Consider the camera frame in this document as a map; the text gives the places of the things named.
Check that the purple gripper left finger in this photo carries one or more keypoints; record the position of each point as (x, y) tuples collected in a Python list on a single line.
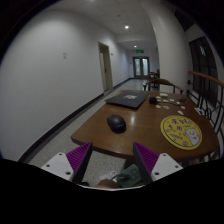
[(71, 166)]

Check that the round wooden table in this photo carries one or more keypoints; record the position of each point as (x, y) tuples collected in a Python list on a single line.
[(143, 127)]

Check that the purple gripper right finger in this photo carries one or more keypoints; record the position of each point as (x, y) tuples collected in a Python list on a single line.
[(153, 166)]

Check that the small black box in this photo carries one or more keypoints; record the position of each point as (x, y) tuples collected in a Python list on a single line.
[(153, 100)]

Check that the white side door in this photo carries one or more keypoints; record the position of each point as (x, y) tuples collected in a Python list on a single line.
[(103, 74)]

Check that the wooden chair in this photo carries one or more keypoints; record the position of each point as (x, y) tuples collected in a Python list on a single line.
[(147, 85)]

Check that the black computer mouse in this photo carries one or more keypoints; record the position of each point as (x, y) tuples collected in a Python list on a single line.
[(116, 123)]

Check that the green circuit board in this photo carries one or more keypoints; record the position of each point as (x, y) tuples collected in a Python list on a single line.
[(129, 177)]

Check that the double glass door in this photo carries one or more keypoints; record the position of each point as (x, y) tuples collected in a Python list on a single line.
[(141, 67)]

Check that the round yellow mouse pad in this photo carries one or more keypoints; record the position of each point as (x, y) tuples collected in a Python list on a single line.
[(181, 132)]

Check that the green exit sign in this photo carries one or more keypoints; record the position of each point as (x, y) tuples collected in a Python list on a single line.
[(140, 51)]

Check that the wooden stair handrail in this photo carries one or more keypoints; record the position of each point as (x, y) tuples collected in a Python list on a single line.
[(221, 84)]

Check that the closed black laptop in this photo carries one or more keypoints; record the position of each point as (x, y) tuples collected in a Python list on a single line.
[(131, 100)]

